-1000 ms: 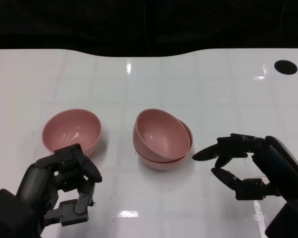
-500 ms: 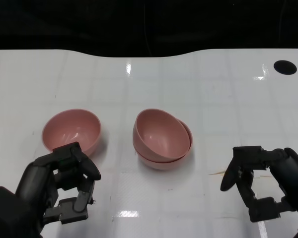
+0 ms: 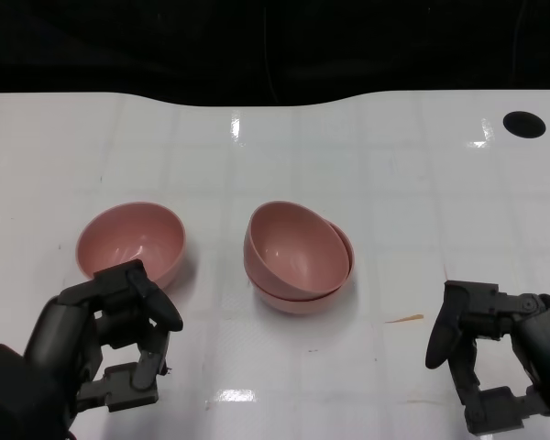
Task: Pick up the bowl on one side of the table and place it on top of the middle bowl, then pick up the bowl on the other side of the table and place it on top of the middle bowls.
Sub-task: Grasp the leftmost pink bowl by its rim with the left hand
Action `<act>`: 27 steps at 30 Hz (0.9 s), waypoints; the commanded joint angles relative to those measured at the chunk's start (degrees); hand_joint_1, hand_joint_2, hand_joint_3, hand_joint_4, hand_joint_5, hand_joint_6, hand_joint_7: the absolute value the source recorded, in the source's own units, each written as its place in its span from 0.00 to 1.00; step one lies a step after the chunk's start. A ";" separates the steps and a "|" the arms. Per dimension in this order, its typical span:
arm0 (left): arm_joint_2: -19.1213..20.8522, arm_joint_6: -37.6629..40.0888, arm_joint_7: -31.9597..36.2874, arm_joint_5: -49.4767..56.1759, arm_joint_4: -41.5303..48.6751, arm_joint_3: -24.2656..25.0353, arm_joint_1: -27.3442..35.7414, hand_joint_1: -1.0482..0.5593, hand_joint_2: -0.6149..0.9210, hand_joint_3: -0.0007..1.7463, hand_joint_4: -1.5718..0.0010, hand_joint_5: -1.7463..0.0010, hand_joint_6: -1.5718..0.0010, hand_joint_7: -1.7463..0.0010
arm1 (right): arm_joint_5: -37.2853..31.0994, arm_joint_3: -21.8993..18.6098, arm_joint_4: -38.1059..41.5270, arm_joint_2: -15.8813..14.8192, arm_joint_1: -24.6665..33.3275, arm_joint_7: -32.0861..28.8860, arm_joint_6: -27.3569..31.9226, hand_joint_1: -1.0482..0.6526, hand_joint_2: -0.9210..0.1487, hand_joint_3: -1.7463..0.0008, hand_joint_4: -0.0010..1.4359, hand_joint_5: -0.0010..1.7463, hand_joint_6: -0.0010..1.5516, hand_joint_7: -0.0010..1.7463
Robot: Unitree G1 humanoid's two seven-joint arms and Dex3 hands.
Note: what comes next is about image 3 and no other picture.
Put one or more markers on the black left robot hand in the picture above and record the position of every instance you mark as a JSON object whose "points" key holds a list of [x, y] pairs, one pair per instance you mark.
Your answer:
{"points": [[59, 330]]}

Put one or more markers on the black backdrop cloth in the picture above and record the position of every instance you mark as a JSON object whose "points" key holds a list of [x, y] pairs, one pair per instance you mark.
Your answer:
{"points": [[119, 46]]}

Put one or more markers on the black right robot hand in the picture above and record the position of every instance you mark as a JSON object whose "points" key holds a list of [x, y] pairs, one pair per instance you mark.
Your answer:
{"points": [[545, 344]]}

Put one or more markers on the small orange sliver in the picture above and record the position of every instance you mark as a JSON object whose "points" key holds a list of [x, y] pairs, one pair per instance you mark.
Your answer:
{"points": [[408, 318]]}

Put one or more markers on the pink plastic bowl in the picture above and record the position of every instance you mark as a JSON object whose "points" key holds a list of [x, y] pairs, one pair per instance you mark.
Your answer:
{"points": [[298, 304], [128, 238], [293, 247]]}

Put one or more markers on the black round table grommet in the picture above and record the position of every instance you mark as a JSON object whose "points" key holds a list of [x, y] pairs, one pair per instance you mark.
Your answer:
{"points": [[524, 124]]}

